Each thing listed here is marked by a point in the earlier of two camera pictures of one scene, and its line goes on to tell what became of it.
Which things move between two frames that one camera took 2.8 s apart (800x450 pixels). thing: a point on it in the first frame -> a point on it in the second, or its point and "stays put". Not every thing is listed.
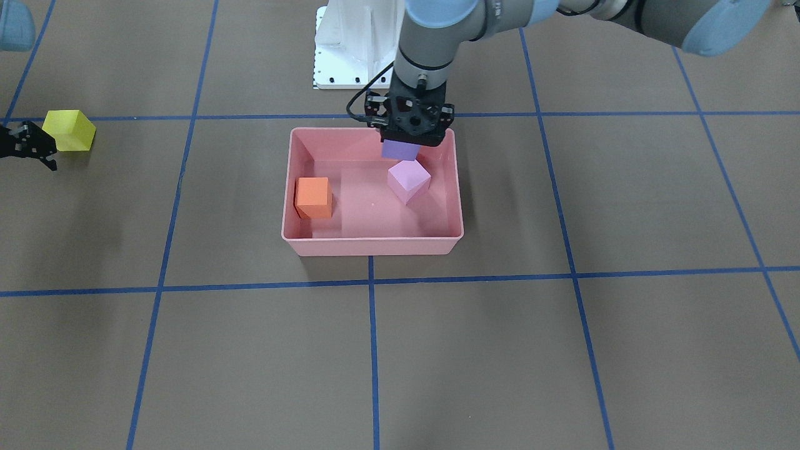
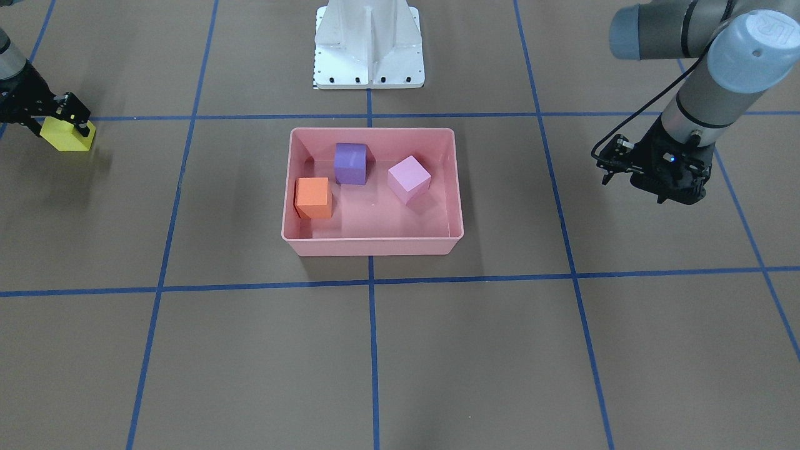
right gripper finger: (30, 134) -> (69, 104)
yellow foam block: (72, 130) stays put
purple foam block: (399, 150) -> (353, 162)
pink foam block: (408, 180) stays put
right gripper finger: (30, 150) -> (81, 124)
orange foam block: (314, 198) stays put
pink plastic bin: (367, 218) stays put
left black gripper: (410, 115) -> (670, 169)
